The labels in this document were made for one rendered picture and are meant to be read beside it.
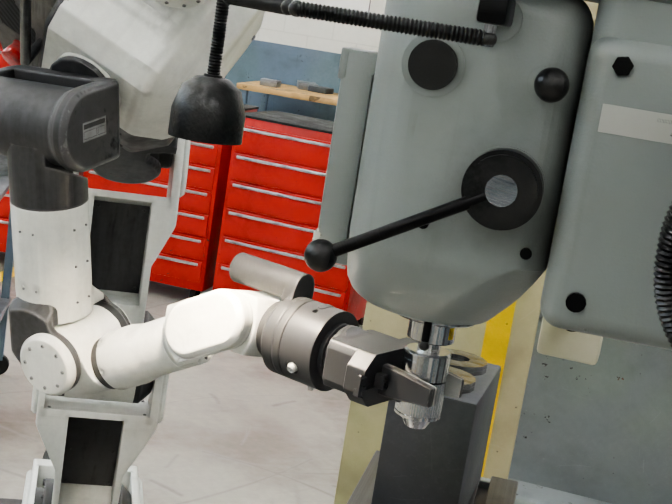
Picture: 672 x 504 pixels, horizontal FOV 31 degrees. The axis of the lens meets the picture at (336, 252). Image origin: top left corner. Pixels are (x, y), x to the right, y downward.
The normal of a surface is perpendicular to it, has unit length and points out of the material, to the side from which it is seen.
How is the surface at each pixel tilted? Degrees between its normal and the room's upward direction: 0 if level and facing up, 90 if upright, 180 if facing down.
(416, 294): 122
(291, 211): 90
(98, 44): 95
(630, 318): 90
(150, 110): 141
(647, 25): 90
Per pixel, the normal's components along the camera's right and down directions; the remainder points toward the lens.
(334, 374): -0.59, 0.07
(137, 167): -0.04, 0.94
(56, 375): -0.44, 0.31
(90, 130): 0.91, 0.18
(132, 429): 0.15, 0.36
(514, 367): -0.21, 0.16
